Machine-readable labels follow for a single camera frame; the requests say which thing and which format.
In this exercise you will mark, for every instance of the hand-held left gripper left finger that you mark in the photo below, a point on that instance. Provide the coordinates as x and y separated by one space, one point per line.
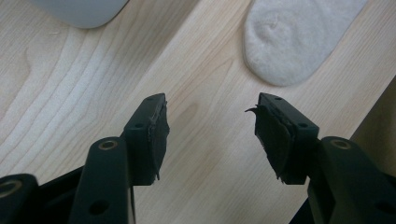
143 140

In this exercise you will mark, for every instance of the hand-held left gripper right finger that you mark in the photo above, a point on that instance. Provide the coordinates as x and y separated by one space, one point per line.
286 140

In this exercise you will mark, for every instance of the white fuzzy sock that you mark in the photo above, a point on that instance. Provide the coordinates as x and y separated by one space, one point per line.
289 37

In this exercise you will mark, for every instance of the grey plastic container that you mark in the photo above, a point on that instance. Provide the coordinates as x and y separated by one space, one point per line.
84 11

